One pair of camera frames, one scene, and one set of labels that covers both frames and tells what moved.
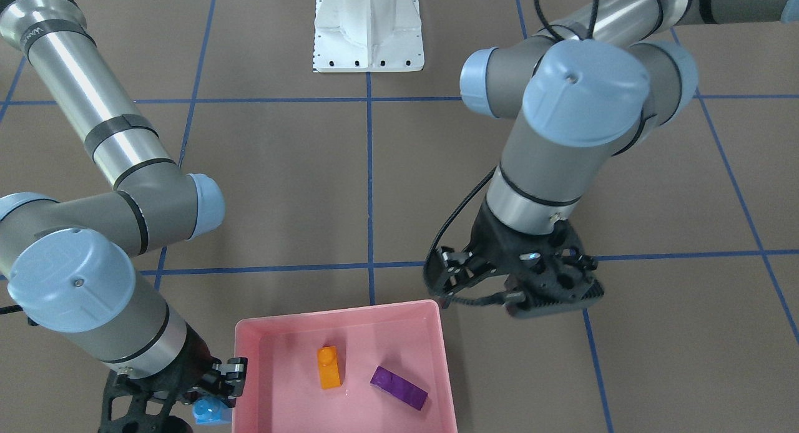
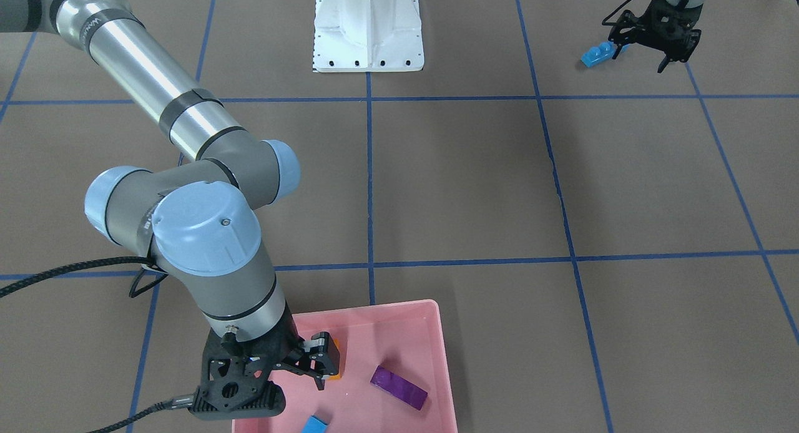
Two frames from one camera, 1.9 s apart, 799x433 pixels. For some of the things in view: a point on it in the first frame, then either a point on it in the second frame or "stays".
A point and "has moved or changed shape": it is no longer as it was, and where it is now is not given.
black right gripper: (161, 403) -> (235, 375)
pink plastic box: (379, 368) stays
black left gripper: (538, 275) -> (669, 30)
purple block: (399, 387) stays
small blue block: (209, 410) has moved or changed shape
